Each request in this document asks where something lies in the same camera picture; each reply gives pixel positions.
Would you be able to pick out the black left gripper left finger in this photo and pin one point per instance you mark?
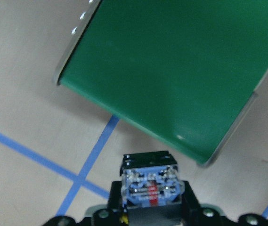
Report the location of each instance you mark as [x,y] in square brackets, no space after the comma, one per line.
[114,205]

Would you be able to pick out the green conveyor belt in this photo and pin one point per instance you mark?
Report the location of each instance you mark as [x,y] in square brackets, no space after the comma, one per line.
[182,71]

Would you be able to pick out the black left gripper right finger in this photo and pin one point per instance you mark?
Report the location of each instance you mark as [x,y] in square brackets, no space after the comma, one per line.
[189,205]

